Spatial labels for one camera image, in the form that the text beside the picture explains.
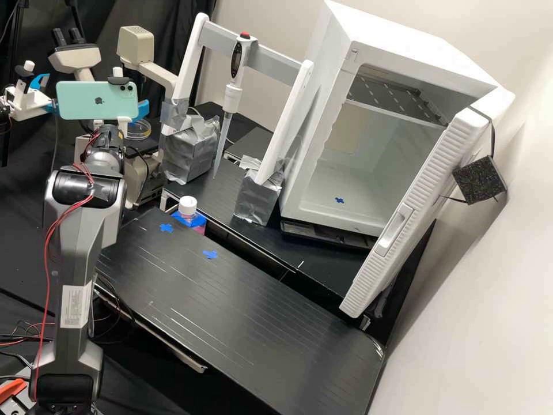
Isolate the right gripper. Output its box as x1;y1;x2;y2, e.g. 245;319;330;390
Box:
93;100;151;130

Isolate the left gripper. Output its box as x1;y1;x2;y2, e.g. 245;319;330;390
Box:
4;73;59;122

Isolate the petri dish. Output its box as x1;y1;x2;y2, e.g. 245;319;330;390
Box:
128;119;153;141

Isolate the white pipette stand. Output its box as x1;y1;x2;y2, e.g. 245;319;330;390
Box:
158;12;315;227

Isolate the cream microscope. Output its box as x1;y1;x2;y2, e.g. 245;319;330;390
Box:
46;25;179;210

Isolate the pipette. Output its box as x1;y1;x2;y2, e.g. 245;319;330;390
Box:
211;32;256;179

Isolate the small bottle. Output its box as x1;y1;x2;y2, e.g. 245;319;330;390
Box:
177;195;204;227

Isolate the black tray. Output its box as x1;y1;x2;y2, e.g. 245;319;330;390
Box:
224;126;279;167

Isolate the blue bottle holder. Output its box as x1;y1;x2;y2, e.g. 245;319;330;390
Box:
169;210;209;236

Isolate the black platform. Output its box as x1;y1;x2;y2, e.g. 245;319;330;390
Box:
92;206;388;415
160;129;377;303

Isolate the white incubator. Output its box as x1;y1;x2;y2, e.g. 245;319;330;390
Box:
276;0;517;239

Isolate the incubator door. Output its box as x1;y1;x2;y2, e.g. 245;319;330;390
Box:
338;105;509;320

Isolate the right wrist camera phone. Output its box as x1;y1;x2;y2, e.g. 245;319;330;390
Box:
55;66;140;135

